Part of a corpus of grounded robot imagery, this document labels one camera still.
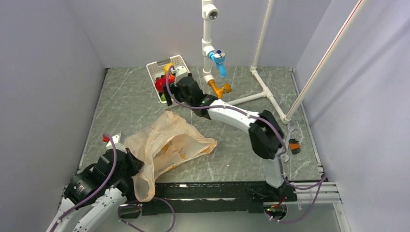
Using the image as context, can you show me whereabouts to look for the red fake peach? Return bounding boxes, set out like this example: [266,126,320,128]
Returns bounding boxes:
[155,77,166,93]

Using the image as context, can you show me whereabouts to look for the orange translucent plastic bag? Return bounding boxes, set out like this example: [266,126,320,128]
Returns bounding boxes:
[125,111,217,202]

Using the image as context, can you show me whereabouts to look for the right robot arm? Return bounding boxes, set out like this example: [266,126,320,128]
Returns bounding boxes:
[162,73,286,201]

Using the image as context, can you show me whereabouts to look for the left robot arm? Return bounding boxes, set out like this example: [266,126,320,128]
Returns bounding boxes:
[49,149,144,232]

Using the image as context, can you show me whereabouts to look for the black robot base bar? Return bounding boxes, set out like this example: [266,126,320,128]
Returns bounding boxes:
[117,181,298,218]

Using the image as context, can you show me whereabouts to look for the yellow fake lemon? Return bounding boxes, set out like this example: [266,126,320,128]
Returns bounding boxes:
[163,62,175,74]

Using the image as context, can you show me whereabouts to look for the white plastic basket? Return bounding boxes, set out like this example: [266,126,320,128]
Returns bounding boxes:
[146,55,190,104]

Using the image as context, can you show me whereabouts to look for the orange plastic faucet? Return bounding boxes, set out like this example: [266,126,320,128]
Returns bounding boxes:
[207,80,232,99]

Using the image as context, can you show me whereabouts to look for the blue plastic faucet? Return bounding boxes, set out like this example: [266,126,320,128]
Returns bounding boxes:
[208,50,227,78]

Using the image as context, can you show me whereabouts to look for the silver wrench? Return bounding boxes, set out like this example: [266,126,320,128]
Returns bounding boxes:
[280,122,295,162]

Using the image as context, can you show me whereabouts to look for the small orange black block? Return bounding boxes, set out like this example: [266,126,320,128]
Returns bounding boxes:
[289,138,301,155]

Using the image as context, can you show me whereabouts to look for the white diagonal pole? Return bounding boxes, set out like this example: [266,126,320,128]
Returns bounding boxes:
[281,0,366,124]

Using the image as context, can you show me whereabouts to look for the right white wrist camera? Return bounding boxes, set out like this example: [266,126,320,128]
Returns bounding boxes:
[172,65,190,82]

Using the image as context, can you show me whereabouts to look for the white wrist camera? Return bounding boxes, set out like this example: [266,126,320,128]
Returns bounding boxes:
[172,65,190,82]
[102,133,127,153]

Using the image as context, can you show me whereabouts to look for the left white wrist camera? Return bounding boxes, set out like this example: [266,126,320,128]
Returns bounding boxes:
[102,133,127,153]

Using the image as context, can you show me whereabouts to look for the white pvc pipe frame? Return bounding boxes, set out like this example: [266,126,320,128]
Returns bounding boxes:
[201,0,291,124]

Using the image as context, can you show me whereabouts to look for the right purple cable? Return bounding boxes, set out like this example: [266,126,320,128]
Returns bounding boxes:
[165,65,327,191]

